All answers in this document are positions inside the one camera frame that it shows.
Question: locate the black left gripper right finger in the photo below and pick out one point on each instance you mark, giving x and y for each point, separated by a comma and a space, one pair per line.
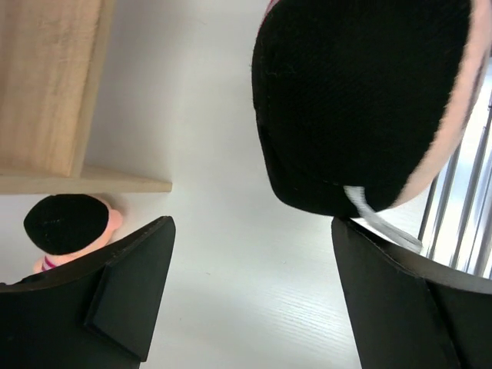
407, 311

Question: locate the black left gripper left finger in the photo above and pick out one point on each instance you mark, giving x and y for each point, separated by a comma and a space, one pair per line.
102, 307

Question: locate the boy doll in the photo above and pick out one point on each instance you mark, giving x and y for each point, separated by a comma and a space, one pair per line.
360, 104
69, 226

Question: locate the wooden two-tier shelf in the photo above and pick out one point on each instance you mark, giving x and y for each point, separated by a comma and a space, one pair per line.
52, 56

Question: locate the aluminium front rail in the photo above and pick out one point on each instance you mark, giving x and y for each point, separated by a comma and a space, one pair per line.
456, 226

